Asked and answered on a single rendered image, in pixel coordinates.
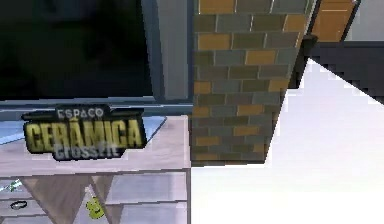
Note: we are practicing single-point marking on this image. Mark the black sign with yellow letters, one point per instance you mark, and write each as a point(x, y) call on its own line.
point(83, 135)

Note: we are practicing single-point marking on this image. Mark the orange room door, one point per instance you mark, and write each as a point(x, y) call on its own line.
point(331, 20)

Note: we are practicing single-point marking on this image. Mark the black television set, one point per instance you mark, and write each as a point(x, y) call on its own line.
point(73, 50)

